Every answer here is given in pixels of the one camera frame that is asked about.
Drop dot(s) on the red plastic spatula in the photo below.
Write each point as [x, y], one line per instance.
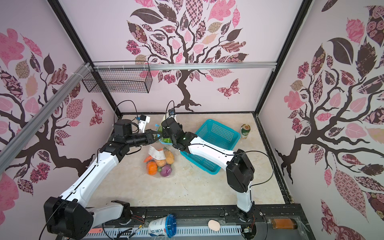
[96, 231]

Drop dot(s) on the purple toy onion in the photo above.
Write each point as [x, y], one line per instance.
[166, 171]

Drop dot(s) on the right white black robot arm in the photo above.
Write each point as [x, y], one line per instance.
[211, 149]

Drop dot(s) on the orange toy pumpkin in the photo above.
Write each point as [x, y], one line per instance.
[152, 168]

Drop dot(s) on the clear blue zip top bag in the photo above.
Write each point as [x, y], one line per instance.
[156, 150]

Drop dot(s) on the black wire wall basket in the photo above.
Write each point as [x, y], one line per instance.
[119, 77]

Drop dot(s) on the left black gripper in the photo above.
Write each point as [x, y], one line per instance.
[149, 136]

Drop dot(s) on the brown toy walnut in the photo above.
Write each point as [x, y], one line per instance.
[160, 163]

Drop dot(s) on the white blue yogurt cup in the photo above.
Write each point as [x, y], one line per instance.
[163, 227]

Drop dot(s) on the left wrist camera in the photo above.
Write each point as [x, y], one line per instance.
[125, 127]

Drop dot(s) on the white slotted cable duct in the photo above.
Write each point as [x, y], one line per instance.
[180, 233]

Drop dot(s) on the green drink can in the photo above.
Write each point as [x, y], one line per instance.
[245, 130]

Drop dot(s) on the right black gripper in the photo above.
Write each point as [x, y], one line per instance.
[164, 134]

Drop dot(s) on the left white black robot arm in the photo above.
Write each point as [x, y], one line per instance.
[69, 214]

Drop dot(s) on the yellow brown toy potato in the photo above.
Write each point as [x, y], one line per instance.
[169, 157]

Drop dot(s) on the brown amber bottle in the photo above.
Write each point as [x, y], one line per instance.
[284, 224]

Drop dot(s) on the pink egg shaped toy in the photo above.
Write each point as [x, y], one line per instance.
[214, 225]

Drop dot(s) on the green toy lettuce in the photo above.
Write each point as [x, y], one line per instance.
[166, 139]

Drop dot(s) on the teal plastic basket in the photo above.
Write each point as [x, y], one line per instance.
[217, 134]

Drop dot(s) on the orange toy carrot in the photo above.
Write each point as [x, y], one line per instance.
[148, 159]

